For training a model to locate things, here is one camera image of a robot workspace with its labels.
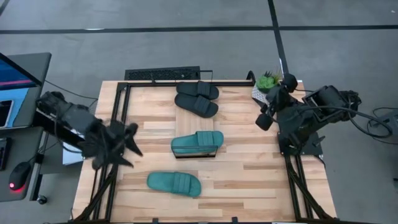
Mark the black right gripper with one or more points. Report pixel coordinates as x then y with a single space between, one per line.
276 99

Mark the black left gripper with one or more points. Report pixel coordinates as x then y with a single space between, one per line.
105 143

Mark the teal slide sandal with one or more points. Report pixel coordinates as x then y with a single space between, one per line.
199 140
174 183

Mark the black slide sandal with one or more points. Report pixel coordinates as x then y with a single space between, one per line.
196 105
196 88

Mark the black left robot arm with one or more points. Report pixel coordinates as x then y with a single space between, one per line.
71 115

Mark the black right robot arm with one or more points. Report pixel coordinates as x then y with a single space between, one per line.
326 105

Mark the succulent in white patterned pot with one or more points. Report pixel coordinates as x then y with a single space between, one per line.
264 83

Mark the white sheet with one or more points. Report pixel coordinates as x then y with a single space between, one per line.
70 157

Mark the black keyboard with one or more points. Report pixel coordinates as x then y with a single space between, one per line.
161 74
3 154

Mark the black caster wheel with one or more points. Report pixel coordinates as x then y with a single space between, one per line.
42 199

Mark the grey desk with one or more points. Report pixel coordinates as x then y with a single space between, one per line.
21 146

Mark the black floor stand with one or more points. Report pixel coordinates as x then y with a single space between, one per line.
387 119

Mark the black computer mouse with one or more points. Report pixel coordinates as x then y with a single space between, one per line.
20 174

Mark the computer monitor with blue screen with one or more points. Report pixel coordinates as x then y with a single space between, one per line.
28 68

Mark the smartphone with white edge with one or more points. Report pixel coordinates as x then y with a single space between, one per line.
4 113

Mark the black curved bracket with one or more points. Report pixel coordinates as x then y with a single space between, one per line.
250 76

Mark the black metal table frame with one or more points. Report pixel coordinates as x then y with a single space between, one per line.
233 83

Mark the wooden shelf with black frame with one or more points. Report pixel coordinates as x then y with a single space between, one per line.
192 124

